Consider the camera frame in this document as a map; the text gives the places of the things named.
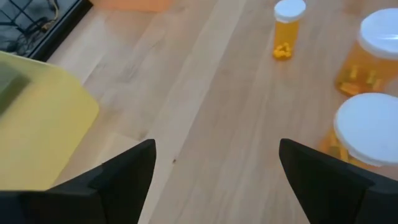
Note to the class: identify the small amber pill bottle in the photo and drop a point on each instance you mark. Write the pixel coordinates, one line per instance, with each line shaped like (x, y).
(286, 34)

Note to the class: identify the black aluminium table frame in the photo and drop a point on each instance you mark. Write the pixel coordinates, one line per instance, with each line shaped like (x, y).
(62, 31)

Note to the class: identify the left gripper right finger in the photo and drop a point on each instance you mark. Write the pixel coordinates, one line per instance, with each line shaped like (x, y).
(326, 193)

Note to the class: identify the orange translucent plastic bin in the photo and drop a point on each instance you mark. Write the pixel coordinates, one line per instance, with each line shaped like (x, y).
(133, 4)

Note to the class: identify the large amber pill bottle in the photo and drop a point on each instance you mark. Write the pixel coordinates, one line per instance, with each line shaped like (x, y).
(363, 71)
(370, 127)

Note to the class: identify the yellow translucent plastic bin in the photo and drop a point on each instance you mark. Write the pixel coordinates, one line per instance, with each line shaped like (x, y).
(40, 133)

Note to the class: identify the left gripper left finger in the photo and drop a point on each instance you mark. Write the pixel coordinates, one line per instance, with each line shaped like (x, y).
(118, 193)

